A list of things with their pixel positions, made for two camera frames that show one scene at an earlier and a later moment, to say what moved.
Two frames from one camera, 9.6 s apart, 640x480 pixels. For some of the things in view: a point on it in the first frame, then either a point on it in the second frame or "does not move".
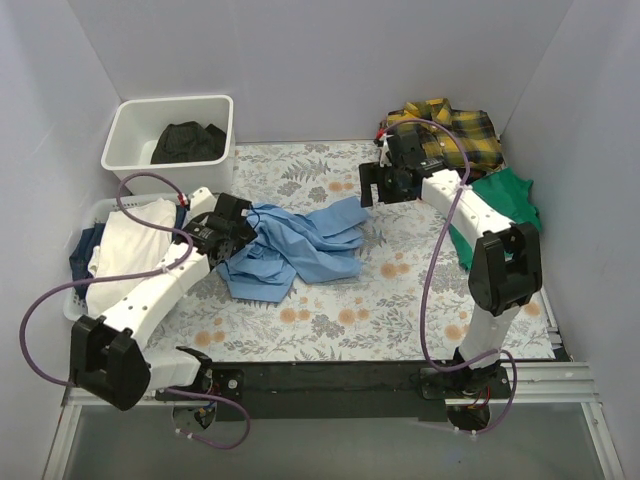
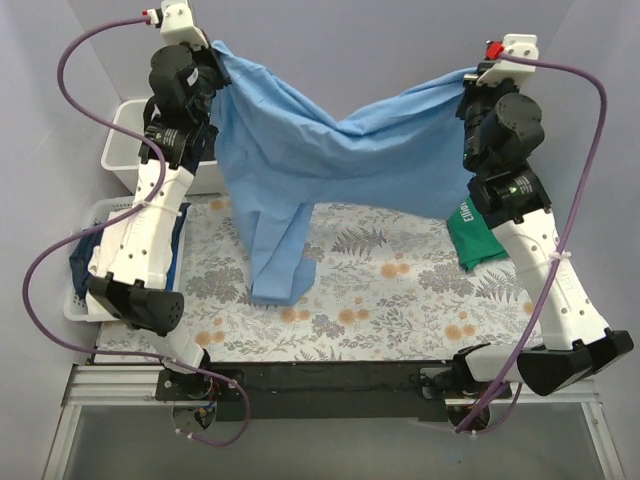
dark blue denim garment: (90, 238) does not move
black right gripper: (376, 182) -> (470, 100)
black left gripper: (239, 232) -> (211, 67)
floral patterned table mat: (411, 302) does not move
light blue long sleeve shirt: (288, 249) -> (411, 158)
